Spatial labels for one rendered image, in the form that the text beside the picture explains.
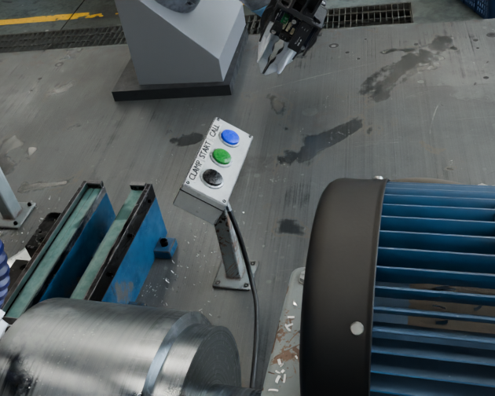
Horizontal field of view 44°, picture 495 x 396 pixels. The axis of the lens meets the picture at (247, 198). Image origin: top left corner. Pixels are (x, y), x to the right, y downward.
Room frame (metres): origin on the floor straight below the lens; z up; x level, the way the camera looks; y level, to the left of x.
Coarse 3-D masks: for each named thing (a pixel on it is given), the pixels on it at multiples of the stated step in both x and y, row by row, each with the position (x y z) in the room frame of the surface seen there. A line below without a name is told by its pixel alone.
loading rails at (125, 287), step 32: (96, 192) 0.93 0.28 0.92; (64, 224) 0.86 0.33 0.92; (96, 224) 0.89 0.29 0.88; (128, 224) 0.81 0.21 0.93; (160, 224) 0.90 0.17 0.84; (32, 256) 0.78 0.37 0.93; (64, 256) 0.79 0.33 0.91; (96, 256) 0.76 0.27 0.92; (128, 256) 0.78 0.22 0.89; (160, 256) 0.85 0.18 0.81; (32, 288) 0.71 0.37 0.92; (64, 288) 0.76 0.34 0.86; (96, 288) 0.68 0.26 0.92; (128, 288) 0.75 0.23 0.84
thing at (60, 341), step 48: (48, 336) 0.39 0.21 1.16; (96, 336) 0.38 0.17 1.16; (144, 336) 0.37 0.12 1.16; (192, 336) 0.38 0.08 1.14; (0, 384) 0.35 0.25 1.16; (48, 384) 0.34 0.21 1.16; (96, 384) 0.33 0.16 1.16; (144, 384) 0.32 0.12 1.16; (192, 384) 0.33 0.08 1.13; (240, 384) 0.42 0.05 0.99
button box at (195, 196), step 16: (224, 128) 0.83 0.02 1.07; (208, 144) 0.78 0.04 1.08; (224, 144) 0.79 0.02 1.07; (240, 144) 0.80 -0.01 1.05; (208, 160) 0.75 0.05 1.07; (240, 160) 0.77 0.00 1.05; (192, 176) 0.71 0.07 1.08; (224, 176) 0.73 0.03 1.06; (192, 192) 0.69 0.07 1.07; (208, 192) 0.69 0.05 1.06; (224, 192) 0.70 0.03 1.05; (192, 208) 0.69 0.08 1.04; (208, 208) 0.68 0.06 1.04; (224, 208) 0.68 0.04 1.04
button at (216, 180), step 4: (204, 172) 0.72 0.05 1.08; (208, 172) 0.72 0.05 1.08; (212, 172) 0.72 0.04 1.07; (216, 172) 0.72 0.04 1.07; (204, 176) 0.71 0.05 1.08; (208, 176) 0.71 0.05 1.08; (212, 176) 0.71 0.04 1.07; (216, 176) 0.71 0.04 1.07; (220, 176) 0.72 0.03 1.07; (204, 180) 0.71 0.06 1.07; (208, 180) 0.70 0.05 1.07; (212, 180) 0.71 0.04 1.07; (216, 180) 0.71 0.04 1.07; (220, 180) 0.71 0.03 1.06; (212, 184) 0.70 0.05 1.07; (216, 184) 0.70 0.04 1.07; (220, 184) 0.71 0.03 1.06
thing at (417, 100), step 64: (0, 64) 1.84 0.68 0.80; (64, 64) 1.75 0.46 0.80; (256, 64) 1.53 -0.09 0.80; (320, 64) 1.46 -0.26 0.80; (384, 64) 1.40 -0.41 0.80; (448, 64) 1.34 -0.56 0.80; (0, 128) 1.45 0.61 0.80; (64, 128) 1.39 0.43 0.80; (128, 128) 1.33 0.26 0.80; (192, 128) 1.27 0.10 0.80; (256, 128) 1.22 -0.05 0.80; (320, 128) 1.17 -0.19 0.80; (384, 128) 1.12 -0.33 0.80; (448, 128) 1.08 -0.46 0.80; (64, 192) 1.11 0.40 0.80; (128, 192) 1.07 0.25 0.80; (256, 192) 0.99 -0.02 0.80; (320, 192) 0.95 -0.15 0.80; (192, 256) 0.84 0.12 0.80; (256, 256) 0.81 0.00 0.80; (256, 384) 0.54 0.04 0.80
